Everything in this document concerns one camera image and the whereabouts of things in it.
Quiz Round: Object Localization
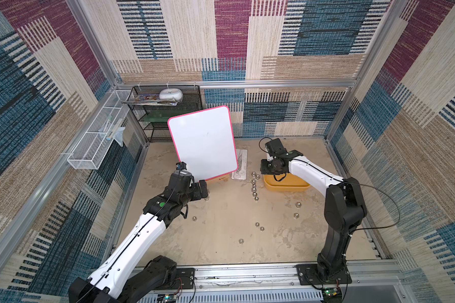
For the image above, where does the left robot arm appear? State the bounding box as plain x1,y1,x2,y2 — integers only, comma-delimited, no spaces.
68,169,209,302

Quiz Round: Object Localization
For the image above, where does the white ruler package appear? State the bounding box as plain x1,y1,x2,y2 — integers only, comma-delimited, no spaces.
231,149,248,180

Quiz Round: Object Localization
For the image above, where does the white round device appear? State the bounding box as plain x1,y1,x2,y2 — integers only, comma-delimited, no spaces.
159,88,183,102

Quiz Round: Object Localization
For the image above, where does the wooden whiteboard easel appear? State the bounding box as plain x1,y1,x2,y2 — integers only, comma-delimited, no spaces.
206,174,231,184

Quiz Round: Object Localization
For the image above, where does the white wire wall basket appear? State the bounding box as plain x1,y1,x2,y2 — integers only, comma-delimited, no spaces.
67,90,130,170

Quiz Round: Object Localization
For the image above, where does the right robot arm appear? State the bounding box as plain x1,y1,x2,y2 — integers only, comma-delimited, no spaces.
260,137,368,287

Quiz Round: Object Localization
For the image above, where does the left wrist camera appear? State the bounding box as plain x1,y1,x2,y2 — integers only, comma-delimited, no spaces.
176,162,187,171

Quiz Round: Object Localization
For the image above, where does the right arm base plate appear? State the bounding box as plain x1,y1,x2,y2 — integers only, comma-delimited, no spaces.
295,263,353,286

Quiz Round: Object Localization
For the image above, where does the pink framed whiteboard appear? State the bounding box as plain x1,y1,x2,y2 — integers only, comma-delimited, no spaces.
168,106,238,181

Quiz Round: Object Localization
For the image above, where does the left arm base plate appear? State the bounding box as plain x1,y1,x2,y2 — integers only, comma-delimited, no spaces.
155,268,195,290

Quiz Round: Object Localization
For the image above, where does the magazine on shelf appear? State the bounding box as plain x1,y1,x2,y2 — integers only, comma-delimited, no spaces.
122,94,183,106

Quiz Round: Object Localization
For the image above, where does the black wire shelf rack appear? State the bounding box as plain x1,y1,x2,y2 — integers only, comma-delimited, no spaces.
126,85,203,143

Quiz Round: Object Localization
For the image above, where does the yellow plastic storage box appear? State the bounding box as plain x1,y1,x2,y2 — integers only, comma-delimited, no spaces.
263,174,310,192

